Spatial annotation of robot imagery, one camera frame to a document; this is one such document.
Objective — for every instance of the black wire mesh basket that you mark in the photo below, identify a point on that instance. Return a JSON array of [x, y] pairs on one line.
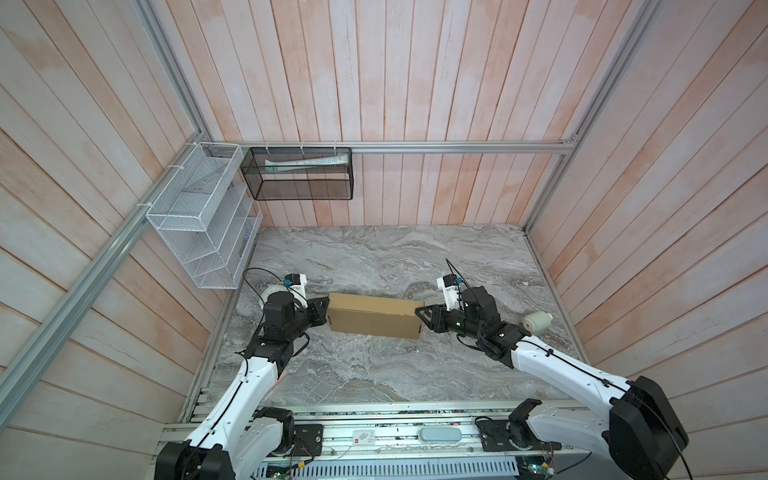
[[299, 186]]

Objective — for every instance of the small white label box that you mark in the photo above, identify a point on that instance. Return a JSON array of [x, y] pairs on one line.
[[364, 437]]

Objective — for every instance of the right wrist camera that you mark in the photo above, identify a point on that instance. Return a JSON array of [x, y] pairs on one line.
[[450, 286]]

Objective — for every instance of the paper sheet in black basket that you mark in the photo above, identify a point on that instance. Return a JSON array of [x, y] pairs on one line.
[[311, 163]]

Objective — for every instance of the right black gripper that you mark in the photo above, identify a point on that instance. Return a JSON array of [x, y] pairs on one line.
[[436, 316]]

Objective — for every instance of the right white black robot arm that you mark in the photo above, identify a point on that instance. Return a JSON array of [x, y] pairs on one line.
[[630, 422]]

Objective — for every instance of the aluminium mounting rail frame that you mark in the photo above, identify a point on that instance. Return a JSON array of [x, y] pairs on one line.
[[399, 454]]

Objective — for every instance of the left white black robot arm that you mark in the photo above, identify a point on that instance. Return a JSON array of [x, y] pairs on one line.
[[238, 434]]

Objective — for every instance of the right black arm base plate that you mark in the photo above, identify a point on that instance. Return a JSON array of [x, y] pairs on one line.
[[506, 435]]

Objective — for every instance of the brown cardboard box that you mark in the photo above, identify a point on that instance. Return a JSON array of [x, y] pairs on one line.
[[375, 316]]

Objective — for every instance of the grey oval device on rail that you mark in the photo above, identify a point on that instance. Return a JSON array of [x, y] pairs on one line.
[[440, 434]]

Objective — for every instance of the white wire mesh shelf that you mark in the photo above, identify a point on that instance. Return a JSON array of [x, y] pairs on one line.
[[207, 217]]

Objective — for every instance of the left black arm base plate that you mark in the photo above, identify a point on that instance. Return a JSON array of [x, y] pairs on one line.
[[305, 439]]

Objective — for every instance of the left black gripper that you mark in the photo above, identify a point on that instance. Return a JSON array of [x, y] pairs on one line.
[[316, 308]]

